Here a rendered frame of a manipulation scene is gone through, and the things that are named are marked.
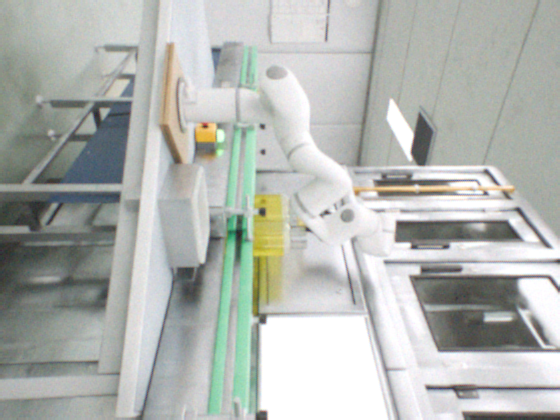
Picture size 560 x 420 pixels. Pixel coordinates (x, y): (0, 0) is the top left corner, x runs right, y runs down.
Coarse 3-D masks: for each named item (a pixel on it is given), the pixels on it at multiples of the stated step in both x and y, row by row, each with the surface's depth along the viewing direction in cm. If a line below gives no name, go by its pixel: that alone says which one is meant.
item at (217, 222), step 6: (210, 210) 134; (216, 210) 134; (222, 210) 134; (210, 216) 133; (216, 216) 133; (222, 216) 133; (210, 222) 135; (216, 222) 135; (222, 222) 135; (210, 228) 135; (216, 228) 135; (222, 228) 136; (210, 234) 137; (216, 234) 137; (222, 234) 137
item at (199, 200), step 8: (200, 168) 118; (200, 176) 115; (200, 184) 123; (200, 192) 124; (192, 200) 108; (200, 200) 126; (192, 208) 109; (200, 208) 128; (200, 216) 129; (208, 216) 130; (200, 224) 131; (208, 224) 131; (200, 232) 130; (208, 232) 130; (200, 240) 114; (200, 248) 115; (200, 256) 117
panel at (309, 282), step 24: (312, 240) 167; (264, 264) 155; (288, 264) 156; (312, 264) 156; (336, 264) 156; (264, 288) 145; (288, 288) 146; (312, 288) 147; (336, 288) 147; (360, 288) 146; (264, 312) 137; (288, 312) 138; (312, 312) 138; (336, 312) 138; (360, 312) 138; (384, 384) 118
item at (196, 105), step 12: (180, 84) 123; (180, 96) 121; (192, 96) 122; (204, 96) 122; (216, 96) 123; (228, 96) 123; (180, 108) 121; (192, 108) 122; (204, 108) 123; (216, 108) 123; (228, 108) 123; (192, 120) 125; (204, 120) 125; (216, 120) 126; (228, 120) 126
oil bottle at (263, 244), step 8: (256, 240) 142; (264, 240) 143; (272, 240) 143; (280, 240) 143; (288, 240) 143; (256, 248) 142; (264, 248) 142; (272, 248) 142; (280, 248) 143; (288, 248) 143
